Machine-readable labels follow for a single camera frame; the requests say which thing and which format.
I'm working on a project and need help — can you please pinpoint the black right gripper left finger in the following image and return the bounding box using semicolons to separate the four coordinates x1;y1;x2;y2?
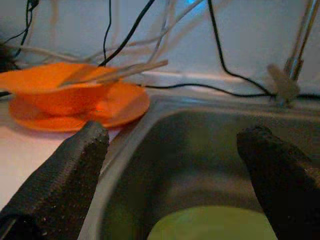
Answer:
0;121;110;240

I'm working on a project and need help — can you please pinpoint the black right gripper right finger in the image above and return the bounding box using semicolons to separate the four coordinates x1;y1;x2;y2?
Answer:
236;126;320;240

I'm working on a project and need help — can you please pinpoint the orange plastic plate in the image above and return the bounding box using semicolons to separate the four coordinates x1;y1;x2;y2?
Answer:
8;82;151;133

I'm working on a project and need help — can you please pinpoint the orange plastic bowl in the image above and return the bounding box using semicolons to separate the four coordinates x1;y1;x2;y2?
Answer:
0;62;127;118

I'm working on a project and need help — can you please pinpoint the metal spoon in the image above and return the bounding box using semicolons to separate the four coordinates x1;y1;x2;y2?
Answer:
56;59;169;88

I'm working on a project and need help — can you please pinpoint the green plate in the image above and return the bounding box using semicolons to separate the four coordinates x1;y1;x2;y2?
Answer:
147;206;278;240

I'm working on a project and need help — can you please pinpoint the stainless steel sink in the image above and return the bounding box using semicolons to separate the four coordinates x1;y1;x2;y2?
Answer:
77;96;320;240

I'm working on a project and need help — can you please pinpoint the chrome faucet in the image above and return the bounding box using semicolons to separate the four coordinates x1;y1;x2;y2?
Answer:
266;0;320;108

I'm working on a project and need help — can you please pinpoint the long black counter cable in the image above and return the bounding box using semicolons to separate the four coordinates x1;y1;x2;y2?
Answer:
144;83;276;99

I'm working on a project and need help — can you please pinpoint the thick black adapter cable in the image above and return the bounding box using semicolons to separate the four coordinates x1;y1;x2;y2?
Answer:
98;0;156;67

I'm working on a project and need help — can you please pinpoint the thin black hanging cable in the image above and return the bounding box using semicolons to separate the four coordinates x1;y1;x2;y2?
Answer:
103;0;113;66

